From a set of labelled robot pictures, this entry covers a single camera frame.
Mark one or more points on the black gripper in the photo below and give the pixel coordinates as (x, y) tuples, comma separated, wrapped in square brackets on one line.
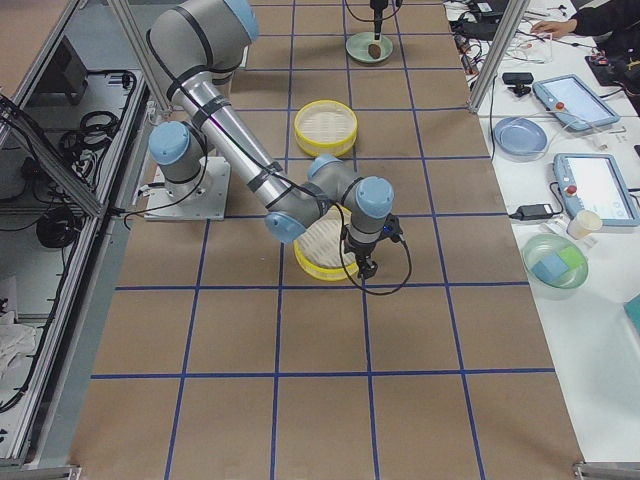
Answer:
[(377, 14), (361, 248)]

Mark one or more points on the brown bun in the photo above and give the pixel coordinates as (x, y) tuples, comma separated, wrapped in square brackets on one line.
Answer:
[(374, 51)]

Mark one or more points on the yellow bamboo steamer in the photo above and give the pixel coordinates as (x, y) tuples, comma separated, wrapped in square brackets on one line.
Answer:
[(325, 127), (317, 250)]

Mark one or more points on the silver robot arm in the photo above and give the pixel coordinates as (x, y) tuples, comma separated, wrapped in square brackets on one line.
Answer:
[(196, 46)]

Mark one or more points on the person hand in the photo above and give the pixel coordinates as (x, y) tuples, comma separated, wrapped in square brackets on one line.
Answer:
[(557, 29)]

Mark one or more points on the pale green plate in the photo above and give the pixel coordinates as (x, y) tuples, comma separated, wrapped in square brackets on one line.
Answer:
[(366, 48)]

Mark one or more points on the black webcam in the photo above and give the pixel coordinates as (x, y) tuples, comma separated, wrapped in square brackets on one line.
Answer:
[(518, 82)]

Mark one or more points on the small black power brick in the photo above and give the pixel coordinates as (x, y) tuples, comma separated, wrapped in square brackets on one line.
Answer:
[(533, 212)]

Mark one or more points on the blue sponge block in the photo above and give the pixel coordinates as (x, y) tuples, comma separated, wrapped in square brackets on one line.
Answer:
[(549, 269)]

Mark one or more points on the green glass bowl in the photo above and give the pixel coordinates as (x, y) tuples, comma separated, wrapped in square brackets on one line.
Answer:
[(539, 246)]

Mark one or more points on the blue plate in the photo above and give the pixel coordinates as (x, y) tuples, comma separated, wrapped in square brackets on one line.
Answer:
[(520, 138)]

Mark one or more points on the green sponge block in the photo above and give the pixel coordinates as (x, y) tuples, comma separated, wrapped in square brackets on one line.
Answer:
[(572, 257)]

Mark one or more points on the far blue teach pendant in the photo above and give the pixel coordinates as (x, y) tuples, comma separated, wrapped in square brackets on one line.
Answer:
[(574, 103)]

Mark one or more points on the blue teach pendant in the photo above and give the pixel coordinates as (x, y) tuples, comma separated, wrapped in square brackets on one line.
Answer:
[(594, 182), (574, 103)]

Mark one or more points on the paper cup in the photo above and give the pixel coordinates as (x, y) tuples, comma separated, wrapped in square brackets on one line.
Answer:
[(583, 224)]

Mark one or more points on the near blue teach pendant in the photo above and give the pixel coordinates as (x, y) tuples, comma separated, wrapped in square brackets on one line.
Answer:
[(594, 182)]

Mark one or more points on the crumpled white cloth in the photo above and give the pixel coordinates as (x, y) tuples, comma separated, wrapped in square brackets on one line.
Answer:
[(17, 340)]

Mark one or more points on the aluminium frame post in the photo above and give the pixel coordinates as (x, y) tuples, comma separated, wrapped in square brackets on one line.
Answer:
[(505, 32)]

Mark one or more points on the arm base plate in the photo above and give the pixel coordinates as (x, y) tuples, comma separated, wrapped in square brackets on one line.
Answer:
[(203, 198)]

